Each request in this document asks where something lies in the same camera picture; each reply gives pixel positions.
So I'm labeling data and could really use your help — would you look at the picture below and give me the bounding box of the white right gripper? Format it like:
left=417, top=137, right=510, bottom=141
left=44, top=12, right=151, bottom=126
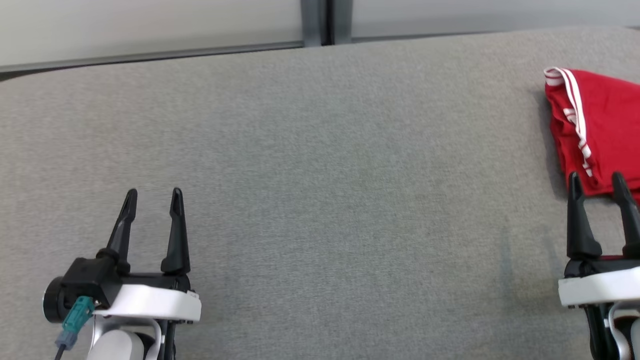
left=558, top=171, right=640, bottom=308

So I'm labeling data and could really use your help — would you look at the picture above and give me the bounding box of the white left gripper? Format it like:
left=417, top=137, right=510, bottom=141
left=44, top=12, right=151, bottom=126
left=92, top=188, right=202, bottom=323

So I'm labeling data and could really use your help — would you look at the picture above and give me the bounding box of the black cable with teal connector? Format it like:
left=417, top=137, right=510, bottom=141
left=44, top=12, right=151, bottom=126
left=54, top=296, right=96, bottom=360

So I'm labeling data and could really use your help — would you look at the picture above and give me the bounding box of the red shirt with white sleeves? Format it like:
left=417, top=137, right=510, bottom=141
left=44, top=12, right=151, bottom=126
left=543, top=66, right=640, bottom=206

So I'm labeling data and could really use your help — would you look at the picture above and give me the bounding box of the grey baseboard strip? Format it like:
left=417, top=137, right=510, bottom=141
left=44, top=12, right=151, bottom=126
left=351, top=24, right=640, bottom=44
left=0, top=41, right=305, bottom=75

